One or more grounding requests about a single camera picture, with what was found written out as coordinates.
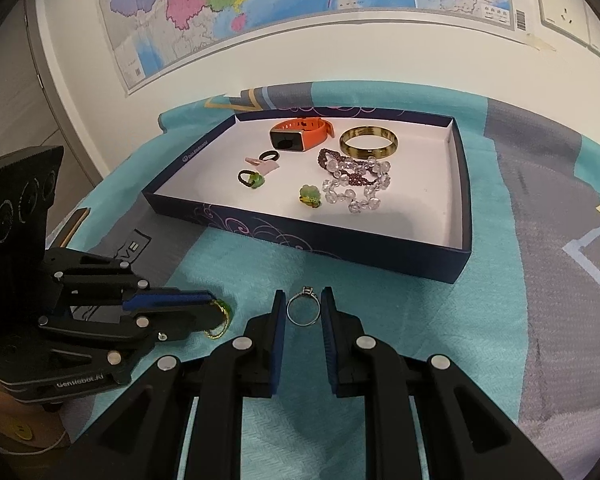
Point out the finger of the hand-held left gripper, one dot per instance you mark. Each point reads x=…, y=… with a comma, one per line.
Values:
x=170, y=300
x=180, y=322

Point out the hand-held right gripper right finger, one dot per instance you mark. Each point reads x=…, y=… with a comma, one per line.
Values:
x=329, y=340

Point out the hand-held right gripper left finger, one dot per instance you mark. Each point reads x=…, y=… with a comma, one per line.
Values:
x=279, y=340

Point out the navy cardboard box tray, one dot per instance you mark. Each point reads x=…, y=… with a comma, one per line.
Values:
x=405, y=220

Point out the green and yellow jade pendant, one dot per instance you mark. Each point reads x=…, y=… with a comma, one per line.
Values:
x=310, y=196

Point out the small pink jewelry piece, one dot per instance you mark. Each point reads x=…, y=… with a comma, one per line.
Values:
x=260, y=166

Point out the person's left forearm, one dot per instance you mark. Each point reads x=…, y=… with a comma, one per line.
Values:
x=10, y=420

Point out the brown-edged dark board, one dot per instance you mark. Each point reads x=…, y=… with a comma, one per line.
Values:
x=75, y=225

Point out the grey door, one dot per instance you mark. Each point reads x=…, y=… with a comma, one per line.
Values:
x=10, y=85

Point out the teal and grey blanket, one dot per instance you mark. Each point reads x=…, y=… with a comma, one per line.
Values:
x=505, y=310

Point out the gold bangle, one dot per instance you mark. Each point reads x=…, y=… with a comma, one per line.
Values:
x=367, y=152

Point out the orange smartwatch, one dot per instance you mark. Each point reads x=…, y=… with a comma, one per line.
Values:
x=297, y=135

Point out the strip of tape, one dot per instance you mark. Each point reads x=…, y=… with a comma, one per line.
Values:
x=540, y=42

